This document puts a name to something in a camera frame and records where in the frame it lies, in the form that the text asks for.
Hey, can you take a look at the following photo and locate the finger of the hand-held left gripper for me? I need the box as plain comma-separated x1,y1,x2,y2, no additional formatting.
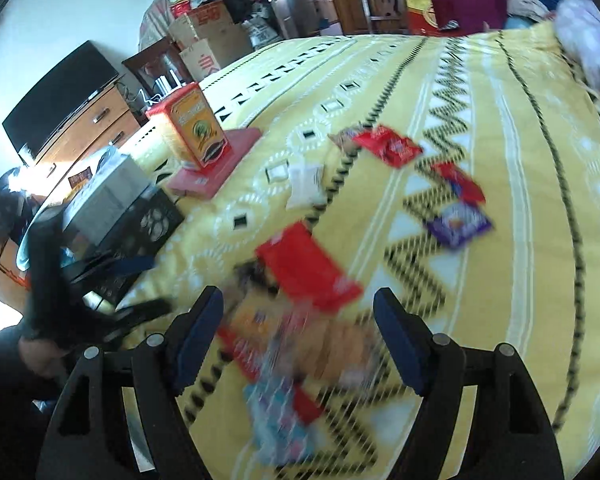
72,256,156,281
97,299,173,333

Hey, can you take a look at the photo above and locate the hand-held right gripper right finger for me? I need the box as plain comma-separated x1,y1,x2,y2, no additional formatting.
372,289,566,480

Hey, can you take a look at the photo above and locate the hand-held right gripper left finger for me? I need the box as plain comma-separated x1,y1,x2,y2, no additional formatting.
35,285,226,480

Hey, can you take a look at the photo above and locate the clear plastic basin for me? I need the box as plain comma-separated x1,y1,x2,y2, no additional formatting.
15,205,68,286

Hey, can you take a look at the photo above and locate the orange cracker packet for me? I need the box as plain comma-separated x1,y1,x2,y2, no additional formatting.
227,300,286,348

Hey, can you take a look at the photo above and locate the clear bread packet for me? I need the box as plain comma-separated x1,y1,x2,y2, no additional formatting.
300,317,386,386

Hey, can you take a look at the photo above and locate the colourful dotted snack packet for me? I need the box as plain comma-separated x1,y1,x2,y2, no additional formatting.
245,375,321,463

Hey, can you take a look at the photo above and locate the red long snack sachet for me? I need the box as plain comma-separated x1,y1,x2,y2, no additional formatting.
255,222,363,311

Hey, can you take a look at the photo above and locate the person's left forearm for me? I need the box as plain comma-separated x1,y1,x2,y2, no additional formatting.
0,325,56,411

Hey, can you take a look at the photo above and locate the person's left hand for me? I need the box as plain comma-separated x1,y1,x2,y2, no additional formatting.
19,337,76,378

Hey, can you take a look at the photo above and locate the black box with circle print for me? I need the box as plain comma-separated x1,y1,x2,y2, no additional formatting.
62,187,186,306

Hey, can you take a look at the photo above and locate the dark brown small packet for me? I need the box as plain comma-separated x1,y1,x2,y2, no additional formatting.
235,260,281,296

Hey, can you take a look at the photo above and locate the purple small snack packet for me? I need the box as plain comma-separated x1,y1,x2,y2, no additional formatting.
424,201,493,250

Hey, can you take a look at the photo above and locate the pink flat box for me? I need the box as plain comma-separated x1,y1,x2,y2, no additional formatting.
165,127,263,201

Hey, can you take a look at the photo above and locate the wooden dresser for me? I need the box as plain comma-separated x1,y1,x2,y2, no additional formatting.
20,82,143,186

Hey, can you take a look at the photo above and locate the red yellow upright box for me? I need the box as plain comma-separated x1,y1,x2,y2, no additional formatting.
145,82,229,176

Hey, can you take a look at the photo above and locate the red small snack packet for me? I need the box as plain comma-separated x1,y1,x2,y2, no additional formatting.
432,162,486,206
352,125,425,168

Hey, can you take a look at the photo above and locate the white small snack packet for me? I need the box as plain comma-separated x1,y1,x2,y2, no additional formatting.
285,162,326,211

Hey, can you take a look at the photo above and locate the black television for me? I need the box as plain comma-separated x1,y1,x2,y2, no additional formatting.
2,40,121,153

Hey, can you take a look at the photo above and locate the dark wooden cabinet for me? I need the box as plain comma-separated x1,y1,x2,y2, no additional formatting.
122,37,191,98

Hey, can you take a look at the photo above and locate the brown small snack packet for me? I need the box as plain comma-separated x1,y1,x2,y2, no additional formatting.
327,127,366,153

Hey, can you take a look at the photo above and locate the round table with cloth cover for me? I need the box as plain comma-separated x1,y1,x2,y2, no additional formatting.
139,0,241,51

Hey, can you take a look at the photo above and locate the cardboard box with red print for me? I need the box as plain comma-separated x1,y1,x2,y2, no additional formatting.
170,0,253,46

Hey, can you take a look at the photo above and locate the white plastic bag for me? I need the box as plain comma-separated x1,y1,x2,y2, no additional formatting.
247,17,281,51

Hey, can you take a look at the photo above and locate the black bag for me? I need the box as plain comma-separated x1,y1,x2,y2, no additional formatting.
222,0,256,23

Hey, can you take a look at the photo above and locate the red gift box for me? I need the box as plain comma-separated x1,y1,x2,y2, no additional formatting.
405,0,441,36

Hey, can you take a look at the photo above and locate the wooden chair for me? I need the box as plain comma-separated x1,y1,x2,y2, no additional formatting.
352,0,406,36

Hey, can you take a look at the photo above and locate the pink floral quilt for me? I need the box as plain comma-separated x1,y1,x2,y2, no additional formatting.
555,0,600,126

